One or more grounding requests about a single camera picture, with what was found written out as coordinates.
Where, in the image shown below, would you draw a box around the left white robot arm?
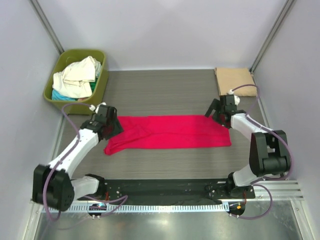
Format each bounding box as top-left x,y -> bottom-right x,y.
32,102 -> 124,212

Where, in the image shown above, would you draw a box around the turquoise cloth in bin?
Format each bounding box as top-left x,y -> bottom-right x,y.
51,89 -> 76,102

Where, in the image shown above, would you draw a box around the green cloth in bin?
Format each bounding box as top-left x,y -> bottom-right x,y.
89,76 -> 99,93

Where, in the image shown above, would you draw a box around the green plastic laundry bin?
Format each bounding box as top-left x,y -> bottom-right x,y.
43,48 -> 109,115

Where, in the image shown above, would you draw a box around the aluminium rail frame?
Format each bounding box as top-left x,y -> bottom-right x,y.
253,180 -> 304,201

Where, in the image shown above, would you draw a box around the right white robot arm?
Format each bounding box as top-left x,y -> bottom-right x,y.
205,94 -> 292,198

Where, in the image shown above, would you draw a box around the cream white shirt in bin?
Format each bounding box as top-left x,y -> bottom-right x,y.
52,56 -> 102,99

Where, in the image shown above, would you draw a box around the slotted white cable duct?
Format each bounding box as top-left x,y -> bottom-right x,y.
41,202 -> 230,214

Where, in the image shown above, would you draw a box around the folded beige t shirt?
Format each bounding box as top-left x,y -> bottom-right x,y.
214,67 -> 257,97

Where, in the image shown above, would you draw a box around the red t shirt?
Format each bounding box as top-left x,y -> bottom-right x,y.
104,115 -> 232,156

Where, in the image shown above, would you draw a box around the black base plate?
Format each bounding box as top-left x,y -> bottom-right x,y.
76,177 -> 256,205

